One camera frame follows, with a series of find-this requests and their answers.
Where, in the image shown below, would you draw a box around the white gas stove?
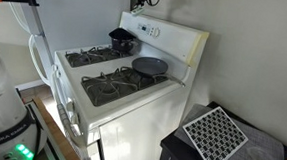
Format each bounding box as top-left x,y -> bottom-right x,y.
46,7 -> 211,160

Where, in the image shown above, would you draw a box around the white timer dial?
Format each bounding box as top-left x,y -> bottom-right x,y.
152,26 -> 162,39

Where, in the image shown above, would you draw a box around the black saucepan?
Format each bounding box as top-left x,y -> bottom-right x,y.
107,27 -> 142,56

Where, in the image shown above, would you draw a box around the dark grey frying pan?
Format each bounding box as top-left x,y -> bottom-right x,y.
130,55 -> 188,88

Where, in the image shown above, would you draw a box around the black burner grate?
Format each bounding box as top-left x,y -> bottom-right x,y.
64,42 -> 135,72
79,63 -> 170,111

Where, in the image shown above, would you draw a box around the black side table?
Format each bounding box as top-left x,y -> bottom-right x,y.
158,97 -> 287,160

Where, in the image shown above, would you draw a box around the wooden board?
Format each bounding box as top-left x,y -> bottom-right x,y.
27,96 -> 90,160

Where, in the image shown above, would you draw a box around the grey mat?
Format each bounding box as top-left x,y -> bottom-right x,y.
173,102 -> 287,160

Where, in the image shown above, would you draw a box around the clear plastic container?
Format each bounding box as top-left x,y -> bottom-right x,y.
247,146 -> 280,160

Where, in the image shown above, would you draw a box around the metal camera stand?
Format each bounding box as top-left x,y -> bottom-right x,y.
0,0 -> 60,69

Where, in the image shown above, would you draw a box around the white oven door handle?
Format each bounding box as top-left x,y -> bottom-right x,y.
48,63 -> 89,141

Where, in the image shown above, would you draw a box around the aluminium frame rail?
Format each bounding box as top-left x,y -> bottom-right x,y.
21,102 -> 66,160

